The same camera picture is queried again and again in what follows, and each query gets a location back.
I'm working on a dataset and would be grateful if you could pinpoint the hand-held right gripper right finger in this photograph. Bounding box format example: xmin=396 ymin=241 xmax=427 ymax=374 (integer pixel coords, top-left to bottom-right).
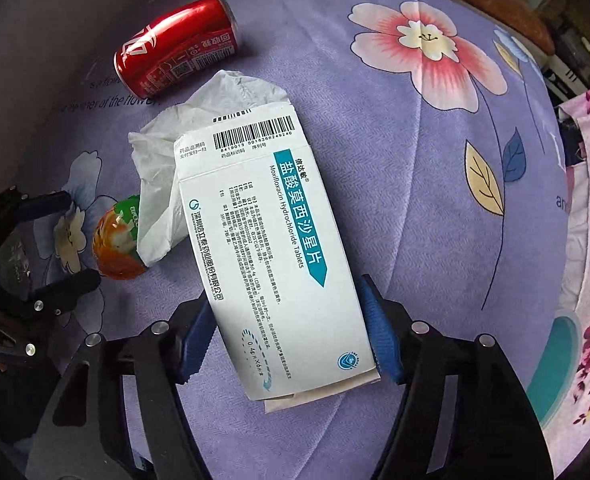
xmin=359 ymin=274 xmax=556 ymax=480

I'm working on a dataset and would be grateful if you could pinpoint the purple floral bedsheet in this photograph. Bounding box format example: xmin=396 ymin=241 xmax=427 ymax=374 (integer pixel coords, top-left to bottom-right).
xmin=0 ymin=0 xmax=576 ymax=480

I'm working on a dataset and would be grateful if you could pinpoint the teal plastic bin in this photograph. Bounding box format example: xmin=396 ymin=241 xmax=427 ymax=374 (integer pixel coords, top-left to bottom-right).
xmin=525 ymin=310 xmax=584 ymax=426

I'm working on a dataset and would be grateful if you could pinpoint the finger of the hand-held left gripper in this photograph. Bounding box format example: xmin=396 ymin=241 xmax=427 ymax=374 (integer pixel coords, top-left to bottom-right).
xmin=22 ymin=270 xmax=102 ymax=314
xmin=5 ymin=190 xmax=73 ymax=222

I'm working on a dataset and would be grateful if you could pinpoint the red soda can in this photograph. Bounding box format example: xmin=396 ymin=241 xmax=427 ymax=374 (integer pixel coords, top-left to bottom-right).
xmin=114 ymin=0 xmax=239 ymax=98

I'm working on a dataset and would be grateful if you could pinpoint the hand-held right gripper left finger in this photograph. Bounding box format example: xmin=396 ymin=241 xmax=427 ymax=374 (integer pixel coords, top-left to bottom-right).
xmin=22 ymin=297 xmax=215 ymax=480

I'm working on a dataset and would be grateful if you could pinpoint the white crumpled tissue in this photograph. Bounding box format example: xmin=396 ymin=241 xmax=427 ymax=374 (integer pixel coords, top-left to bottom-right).
xmin=128 ymin=70 xmax=288 ymax=267

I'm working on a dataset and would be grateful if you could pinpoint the orange jelly cup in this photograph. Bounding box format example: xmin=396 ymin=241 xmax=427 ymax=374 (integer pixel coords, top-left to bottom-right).
xmin=92 ymin=195 xmax=148 ymax=281

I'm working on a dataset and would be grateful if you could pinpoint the white medicine box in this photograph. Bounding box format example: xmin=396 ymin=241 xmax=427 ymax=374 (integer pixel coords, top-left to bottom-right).
xmin=172 ymin=101 xmax=382 ymax=413

